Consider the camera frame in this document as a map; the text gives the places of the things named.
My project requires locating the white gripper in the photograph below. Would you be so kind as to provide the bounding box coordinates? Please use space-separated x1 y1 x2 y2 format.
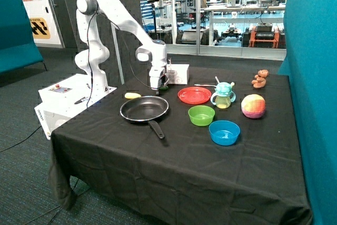
149 67 169 95

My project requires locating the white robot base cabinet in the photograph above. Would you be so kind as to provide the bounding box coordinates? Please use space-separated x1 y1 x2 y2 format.
35 74 116 140

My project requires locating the black frying pan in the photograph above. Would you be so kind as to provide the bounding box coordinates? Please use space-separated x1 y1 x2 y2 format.
120 95 169 139

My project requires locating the white cardboard box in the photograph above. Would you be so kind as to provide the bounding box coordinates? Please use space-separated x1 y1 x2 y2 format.
166 64 190 85

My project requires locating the red plastic plate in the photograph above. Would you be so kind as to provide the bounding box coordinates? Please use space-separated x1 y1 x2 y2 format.
177 86 212 105

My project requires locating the white plastic spoon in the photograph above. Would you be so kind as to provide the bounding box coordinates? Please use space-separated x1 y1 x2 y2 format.
194 84 216 87

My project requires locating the green plastic bowl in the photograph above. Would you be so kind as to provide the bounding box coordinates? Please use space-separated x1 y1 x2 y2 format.
188 105 215 126

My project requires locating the teal yellow sippy cup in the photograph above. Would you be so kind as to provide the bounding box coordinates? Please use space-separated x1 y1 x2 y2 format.
210 82 236 109

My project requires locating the blue plastic bowl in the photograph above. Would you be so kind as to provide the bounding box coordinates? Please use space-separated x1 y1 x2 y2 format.
209 120 241 146

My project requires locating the black tablecloth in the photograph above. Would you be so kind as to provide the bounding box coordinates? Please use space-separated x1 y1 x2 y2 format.
48 67 313 224

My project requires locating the black tripod stand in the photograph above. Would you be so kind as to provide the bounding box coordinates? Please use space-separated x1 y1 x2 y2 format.
146 0 160 40

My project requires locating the multicolour soft ball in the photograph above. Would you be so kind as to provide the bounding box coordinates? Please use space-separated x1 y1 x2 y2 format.
241 94 265 119

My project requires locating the brown teddy bear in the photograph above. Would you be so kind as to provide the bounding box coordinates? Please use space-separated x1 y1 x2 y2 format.
251 70 269 89

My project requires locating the orange black wheeled robot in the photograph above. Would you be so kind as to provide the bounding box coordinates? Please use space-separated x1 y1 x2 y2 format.
249 23 280 48

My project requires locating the yellow black warning sign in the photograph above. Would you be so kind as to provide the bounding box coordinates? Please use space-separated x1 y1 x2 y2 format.
29 17 51 40

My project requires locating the teal sofa bench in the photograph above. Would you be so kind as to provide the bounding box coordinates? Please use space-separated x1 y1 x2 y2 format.
1 0 44 73

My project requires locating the teal partition panel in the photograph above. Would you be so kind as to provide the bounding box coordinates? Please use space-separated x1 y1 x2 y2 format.
279 0 336 224

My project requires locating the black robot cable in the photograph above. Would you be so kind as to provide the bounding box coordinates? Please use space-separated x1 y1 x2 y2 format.
85 11 153 104

